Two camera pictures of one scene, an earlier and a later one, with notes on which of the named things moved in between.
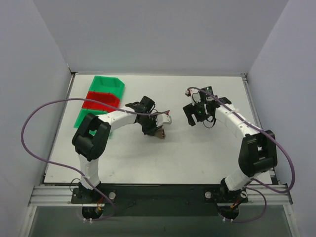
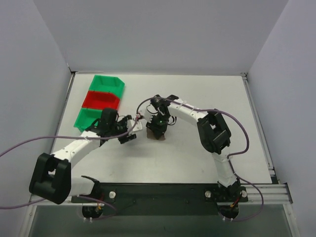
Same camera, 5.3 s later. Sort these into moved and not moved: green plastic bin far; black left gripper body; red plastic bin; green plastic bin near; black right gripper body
Moved: black left gripper body; black right gripper body
Not moved: green plastic bin near; green plastic bin far; red plastic bin
